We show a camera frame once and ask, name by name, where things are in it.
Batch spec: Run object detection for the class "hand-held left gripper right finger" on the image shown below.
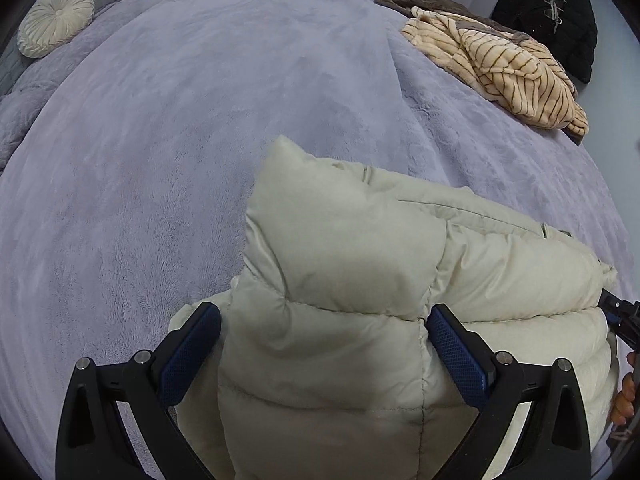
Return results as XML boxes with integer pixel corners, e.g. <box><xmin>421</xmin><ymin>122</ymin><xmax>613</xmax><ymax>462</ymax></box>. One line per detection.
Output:
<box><xmin>426</xmin><ymin>303</ymin><xmax>592</xmax><ymax>480</ymax></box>

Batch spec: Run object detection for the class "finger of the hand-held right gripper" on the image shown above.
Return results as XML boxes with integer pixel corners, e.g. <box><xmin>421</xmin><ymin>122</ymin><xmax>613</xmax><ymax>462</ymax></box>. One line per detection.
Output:
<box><xmin>597</xmin><ymin>285</ymin><xmax>640</xmax><ymax>350</ymax></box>

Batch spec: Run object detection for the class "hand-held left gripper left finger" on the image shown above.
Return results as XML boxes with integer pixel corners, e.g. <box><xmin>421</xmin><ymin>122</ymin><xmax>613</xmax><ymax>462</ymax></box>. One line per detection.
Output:
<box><xmin>55</xmin><ymin>302</ymin><xmax>222</xmax><ymax>480</ymax></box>

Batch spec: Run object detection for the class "pale green puffer jacket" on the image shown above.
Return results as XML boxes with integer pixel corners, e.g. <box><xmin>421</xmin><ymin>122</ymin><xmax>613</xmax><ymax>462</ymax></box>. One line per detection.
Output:
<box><xmin>167</xmin><ymin>135</ymin><xmax>620</xmax><ymax>480</ymax></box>

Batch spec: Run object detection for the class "person's right hand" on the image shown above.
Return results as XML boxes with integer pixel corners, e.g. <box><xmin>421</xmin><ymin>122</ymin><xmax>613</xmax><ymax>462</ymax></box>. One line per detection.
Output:
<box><xmin>610</xmin><ymin>377</ymin><xmax>636</xmax><ymax>426</ymax></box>

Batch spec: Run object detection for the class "purple plush blanket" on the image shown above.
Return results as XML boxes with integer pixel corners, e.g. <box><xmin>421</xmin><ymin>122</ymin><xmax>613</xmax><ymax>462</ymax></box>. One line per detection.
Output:
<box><xmin>0</xmin><ymin>0</ymin><xmax>633</xmax><ymax>480</ymax></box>

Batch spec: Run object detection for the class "beige striped fleece garment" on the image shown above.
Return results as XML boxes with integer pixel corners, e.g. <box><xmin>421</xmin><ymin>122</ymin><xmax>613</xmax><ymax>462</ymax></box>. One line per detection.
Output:
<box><xmin>401</xmin><ymin>6</ymin><xmax>590</xmax><ymax>137</ymax></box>

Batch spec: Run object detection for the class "black hanging coat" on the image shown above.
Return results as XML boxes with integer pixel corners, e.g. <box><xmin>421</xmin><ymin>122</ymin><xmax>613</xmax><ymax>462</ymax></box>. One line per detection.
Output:
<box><xmin>492</xmin><ymin>0</ymin><xmax>598</xmax><ymax>84</ymax></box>

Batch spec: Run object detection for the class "brown fleece garment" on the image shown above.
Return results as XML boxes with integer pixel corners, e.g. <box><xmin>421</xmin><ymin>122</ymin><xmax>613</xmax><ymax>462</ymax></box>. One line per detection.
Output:
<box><xmin>374</xmin><ymin>0</ymin><xmax>533</xmax><ymax>46</ymax></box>

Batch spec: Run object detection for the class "round cream pleated cushion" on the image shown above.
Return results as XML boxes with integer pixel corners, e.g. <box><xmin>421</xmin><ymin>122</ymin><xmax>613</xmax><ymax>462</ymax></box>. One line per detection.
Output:
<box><xmin>17</xmin><ymin>0</ymin><xmax>96</xmax><ymax>58</ymax></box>

